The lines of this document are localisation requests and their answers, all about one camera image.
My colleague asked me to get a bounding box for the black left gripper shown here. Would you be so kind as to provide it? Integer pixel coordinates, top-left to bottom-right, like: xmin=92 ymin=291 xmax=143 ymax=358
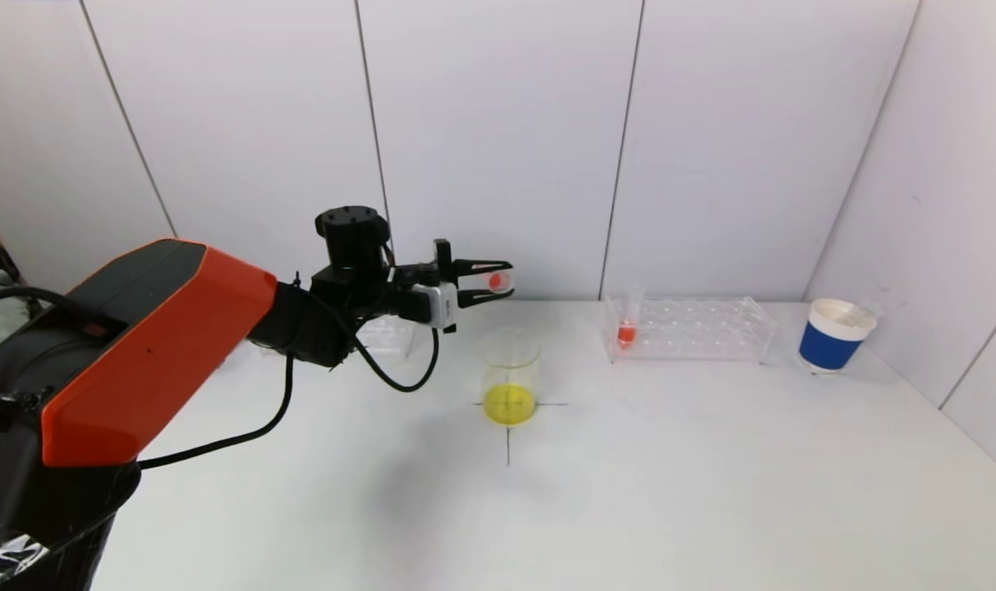
xmin=396 ymin=239 xmax=515 ymax=334

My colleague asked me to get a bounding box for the clear acrylic test tube rack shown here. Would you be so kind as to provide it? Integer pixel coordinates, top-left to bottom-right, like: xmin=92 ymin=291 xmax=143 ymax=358
xmin=354 ymin=314 xmax=417 ymax=362
xmin=600 ymin=297 xmax=776 ymax=365

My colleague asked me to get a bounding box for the clear glass beaker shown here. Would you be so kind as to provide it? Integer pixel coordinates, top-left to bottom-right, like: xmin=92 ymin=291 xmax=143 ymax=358
xmin=479 ymin=328 xmax=542 ymax=426

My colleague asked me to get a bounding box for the blue white paper cup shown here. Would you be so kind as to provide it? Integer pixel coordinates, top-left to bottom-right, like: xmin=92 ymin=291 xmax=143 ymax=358
xmin=798 ymin=299 xmax=878 ymax=375

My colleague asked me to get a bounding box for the clear plastic film wrap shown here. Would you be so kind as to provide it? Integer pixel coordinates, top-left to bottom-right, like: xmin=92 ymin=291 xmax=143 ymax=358
xmin=0 ymin=525 xmax=55 ymax=591

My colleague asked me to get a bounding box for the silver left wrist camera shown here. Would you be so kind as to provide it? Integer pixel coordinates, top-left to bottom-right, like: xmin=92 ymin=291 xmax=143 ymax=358
xmin=420 ymin=282 xmax=460 ymax=332

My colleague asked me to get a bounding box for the black looped camera cable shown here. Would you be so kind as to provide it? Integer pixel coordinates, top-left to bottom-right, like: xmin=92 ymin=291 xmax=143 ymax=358
xmin=351 ymin=324 xmax=442 ymax=394

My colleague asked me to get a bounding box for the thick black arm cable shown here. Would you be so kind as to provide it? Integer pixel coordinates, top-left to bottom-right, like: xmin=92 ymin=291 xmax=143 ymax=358
xmin=135 ymin=353 xmax=296 ymax=471

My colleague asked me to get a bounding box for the thick black shoulder cable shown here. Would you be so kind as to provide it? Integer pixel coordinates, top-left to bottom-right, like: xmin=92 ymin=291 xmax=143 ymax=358
xmin=0 ymin=286 xmax=84 ymax=323

